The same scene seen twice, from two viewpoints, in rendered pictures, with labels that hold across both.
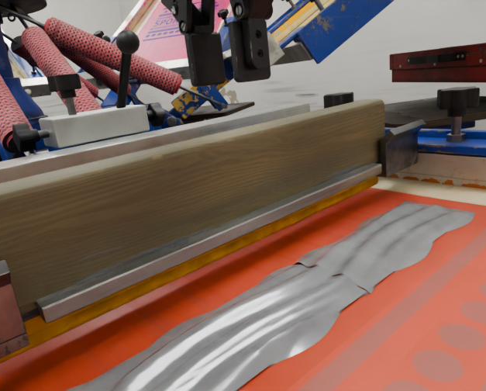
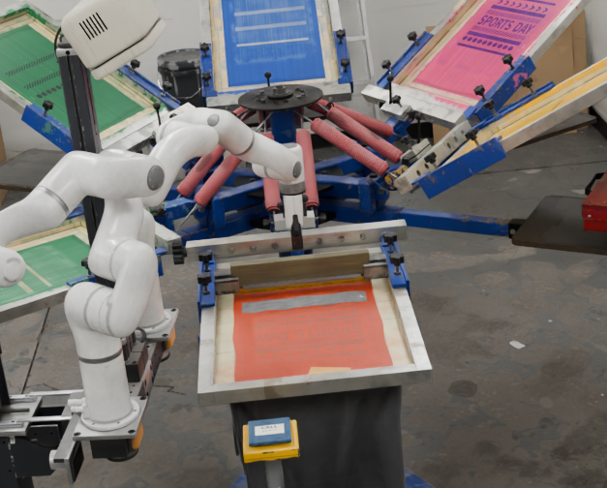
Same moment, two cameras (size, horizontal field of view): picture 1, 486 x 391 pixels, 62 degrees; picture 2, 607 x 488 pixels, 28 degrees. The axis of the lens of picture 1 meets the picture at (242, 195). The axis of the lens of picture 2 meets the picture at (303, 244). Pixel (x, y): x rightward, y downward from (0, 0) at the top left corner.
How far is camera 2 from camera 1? 3.30 m
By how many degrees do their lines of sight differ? 37
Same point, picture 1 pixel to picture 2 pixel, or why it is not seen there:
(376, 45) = not seen: outside the picture
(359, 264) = (311, 300)
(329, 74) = not seen: outside the picture
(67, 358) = (246, 297)
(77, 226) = (252, 273)
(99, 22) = not seen: outside the picture
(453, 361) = (295, 318)
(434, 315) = (306, 313)
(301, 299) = (288, 302)
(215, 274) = (287, 292)
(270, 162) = (307, 267)
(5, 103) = (272, 190)
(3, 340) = (235, 289)
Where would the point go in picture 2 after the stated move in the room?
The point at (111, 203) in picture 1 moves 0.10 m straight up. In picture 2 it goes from (259, 270) to (256, 238)
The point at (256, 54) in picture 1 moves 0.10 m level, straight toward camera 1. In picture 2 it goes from (296, 245) to (273, 258)
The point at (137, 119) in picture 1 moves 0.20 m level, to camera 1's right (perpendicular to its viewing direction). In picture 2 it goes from (309, 222) to (362, 232)
